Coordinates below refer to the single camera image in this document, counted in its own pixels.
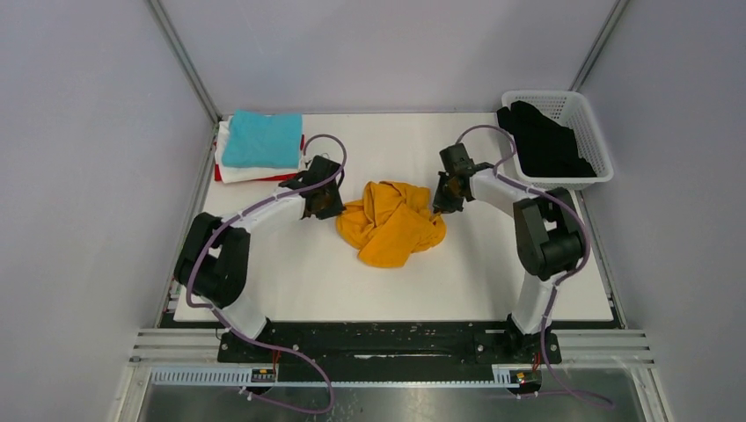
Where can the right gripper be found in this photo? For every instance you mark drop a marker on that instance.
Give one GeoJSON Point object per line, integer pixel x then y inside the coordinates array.
{"type": "Point", "coordinates": [442, 205]}

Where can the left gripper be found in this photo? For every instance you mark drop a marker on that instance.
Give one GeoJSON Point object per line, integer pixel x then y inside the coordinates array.
{"type": "Point", "coordinates": [336, 207]}

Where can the yellow t-shirt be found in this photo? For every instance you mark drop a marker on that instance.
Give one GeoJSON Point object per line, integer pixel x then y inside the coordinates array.
{"type": "Point", "coordinates": [389, 223]}

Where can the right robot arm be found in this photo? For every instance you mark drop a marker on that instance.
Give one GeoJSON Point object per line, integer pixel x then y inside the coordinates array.
{"type": "Point", "coordinates": [551, 241]}

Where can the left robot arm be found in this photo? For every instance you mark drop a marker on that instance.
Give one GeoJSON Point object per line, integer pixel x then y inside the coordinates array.
{"type": "Point", "coordinates": [213, 262]}

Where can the folded turquoise t-shirt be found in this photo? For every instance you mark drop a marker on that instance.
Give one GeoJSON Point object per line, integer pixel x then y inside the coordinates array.
{"type": "Point", "coordinates": [263, 140]}

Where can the folded white t-shirt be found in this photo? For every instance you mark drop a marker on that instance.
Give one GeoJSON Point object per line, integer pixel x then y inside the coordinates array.
{"type": "Point", "coordinates": [250, 172]}

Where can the black t-shirt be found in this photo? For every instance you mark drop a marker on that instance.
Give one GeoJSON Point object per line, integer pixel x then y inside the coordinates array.
{"type": "Point", "coordinates": [545, 149]}

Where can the white plastic basket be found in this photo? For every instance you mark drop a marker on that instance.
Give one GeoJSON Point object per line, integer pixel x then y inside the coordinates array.
{"type": "Point", "coordinates": [572, 110]}

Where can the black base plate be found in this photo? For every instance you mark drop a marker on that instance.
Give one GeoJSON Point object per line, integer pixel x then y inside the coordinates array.
{"type": "Point", "coordinates": [458, 351]}

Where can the white cable duct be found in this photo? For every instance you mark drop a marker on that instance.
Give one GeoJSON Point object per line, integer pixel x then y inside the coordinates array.
{"type": "Point", "coordinates": [265, 377]}

